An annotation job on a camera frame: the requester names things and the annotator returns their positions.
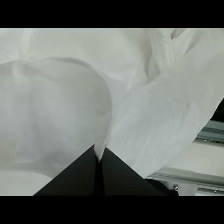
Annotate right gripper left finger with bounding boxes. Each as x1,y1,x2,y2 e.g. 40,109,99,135
33,144,102,197

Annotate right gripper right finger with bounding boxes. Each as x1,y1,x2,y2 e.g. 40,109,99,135
100,147,165,197

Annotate white long-sleeved shirt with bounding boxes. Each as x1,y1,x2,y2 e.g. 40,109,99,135
0,27,224,179

